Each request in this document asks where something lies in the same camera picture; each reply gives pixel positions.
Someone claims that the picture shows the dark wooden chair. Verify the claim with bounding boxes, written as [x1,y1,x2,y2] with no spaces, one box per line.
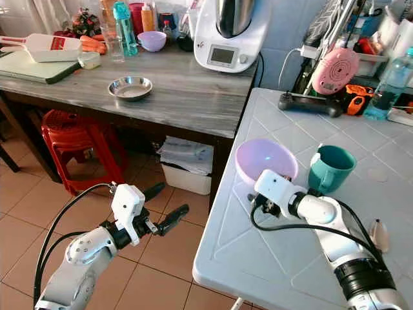
[0,141,22,174]

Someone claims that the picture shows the small red capped bottle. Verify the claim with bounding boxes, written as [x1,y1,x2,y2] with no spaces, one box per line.
[161,20,176,43]

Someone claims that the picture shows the teal water bottle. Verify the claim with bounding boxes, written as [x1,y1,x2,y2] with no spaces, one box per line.
[113,1,139,57]

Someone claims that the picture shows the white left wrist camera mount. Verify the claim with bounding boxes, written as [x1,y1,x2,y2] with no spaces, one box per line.
[111,184,146,247]

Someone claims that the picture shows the white plastic table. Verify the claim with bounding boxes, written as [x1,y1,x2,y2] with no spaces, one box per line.
[192,87,413,310]

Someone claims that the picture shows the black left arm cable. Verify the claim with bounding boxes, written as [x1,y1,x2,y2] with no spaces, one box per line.
[32,183,117,305]

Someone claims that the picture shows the small purple bowl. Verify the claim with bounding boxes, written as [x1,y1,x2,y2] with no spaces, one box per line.
[137,31,167,53]

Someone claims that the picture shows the white kitchen machine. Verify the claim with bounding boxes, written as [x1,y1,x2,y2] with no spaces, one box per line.
[193,0,272,74]

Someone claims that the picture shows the teal plastic cup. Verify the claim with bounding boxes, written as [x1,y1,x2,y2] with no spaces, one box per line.
[308,145,357,195]

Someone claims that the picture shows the red canister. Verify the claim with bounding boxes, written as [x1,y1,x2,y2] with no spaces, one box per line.
[129,3,145,35]

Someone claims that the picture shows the white charger plug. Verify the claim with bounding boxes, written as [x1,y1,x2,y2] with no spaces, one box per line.
[300,44,322,61]

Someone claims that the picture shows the steel dish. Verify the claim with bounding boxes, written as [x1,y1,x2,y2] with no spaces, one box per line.
[108,76,154,103]

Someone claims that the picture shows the beige spoon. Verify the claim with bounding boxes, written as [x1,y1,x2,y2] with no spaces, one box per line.
[368,219,390,253]

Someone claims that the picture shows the clear plastic water bottle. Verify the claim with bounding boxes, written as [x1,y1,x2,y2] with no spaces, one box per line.
[363,46,413,122]

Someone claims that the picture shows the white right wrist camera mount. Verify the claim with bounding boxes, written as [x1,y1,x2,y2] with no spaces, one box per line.
[254,169,305,218]

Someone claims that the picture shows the large lilac plastic bowl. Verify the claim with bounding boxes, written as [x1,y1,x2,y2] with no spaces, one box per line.
[236,138,299,189]

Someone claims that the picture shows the green cutting board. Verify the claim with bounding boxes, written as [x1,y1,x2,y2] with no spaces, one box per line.
[0,50,82,85]

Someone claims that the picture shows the small flower plant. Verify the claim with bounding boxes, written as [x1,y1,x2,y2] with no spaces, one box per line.
[71,8,101,38]

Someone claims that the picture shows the grey wooden table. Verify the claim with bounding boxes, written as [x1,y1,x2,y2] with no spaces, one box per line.
[0,44,259,214]

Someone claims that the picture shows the red plastic stool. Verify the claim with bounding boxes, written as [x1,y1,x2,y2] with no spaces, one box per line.
[41,109,127,196]

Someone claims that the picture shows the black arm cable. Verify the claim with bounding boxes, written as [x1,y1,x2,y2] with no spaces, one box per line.
[250,202,388,260]
[32,183,117,305]

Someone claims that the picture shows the white storage box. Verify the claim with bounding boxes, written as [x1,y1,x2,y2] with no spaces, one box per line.
[158,136,214,196]

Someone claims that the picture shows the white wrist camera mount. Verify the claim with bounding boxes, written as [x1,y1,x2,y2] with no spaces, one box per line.
[111,184,146,247]
[254,169,305,218]

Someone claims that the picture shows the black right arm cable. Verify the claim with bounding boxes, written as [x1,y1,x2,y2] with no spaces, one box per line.
[250,202,388,260]

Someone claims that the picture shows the orange carrots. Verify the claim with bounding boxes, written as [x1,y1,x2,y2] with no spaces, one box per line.
[80,36,108,56]

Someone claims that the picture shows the black game controller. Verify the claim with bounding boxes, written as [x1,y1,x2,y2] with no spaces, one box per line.
[279,92,345,119]

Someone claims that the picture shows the small pale lidded container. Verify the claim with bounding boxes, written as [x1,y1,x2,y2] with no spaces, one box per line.
[77,52,103,70]

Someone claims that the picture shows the orange black tool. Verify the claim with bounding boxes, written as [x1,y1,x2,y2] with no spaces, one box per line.
[345,84,376,118]

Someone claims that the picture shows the pink round device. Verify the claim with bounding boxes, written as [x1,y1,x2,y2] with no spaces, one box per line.
[311,46,361,96]

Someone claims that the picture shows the clear drinking glass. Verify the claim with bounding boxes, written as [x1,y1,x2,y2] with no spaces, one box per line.
[103,26,125,64]

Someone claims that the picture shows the orange sauce bottle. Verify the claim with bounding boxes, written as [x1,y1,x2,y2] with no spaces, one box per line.
[141,3,156,34]

